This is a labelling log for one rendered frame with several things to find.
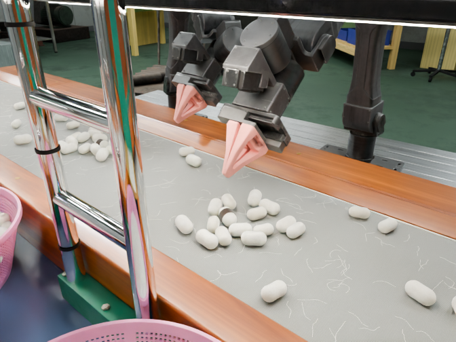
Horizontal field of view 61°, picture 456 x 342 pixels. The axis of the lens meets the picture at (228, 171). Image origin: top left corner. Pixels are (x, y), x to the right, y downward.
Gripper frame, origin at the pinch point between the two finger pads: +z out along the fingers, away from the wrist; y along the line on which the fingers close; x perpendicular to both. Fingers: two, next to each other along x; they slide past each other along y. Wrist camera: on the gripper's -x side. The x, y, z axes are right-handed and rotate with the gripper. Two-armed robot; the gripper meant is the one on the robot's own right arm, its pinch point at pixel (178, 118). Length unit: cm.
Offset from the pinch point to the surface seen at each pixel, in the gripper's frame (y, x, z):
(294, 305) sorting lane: 44, -11, 22
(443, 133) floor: 5, 239, -153
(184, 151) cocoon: 5.6, 1.3, 6.0
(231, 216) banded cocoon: 29.2, -7.9, 15.4
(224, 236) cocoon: 31.4, -10.5, 18.6
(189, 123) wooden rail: -3.5, 7.3, -2.6
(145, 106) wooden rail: -22.8, 8.9, -4.3
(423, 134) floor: -7, 231, -144
